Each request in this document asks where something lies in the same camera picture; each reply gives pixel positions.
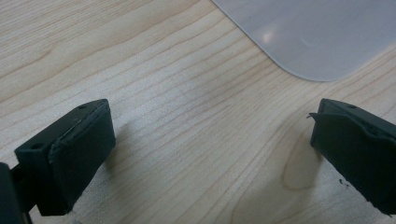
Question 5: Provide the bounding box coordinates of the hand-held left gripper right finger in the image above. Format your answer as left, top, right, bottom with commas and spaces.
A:
306, 98, 396, 217

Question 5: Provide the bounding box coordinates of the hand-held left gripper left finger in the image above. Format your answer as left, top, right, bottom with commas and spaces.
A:
14, 98, 117, 217

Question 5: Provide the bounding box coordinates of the translucent white plastic board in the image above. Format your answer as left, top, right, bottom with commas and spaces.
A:
210, 0, 396, 82

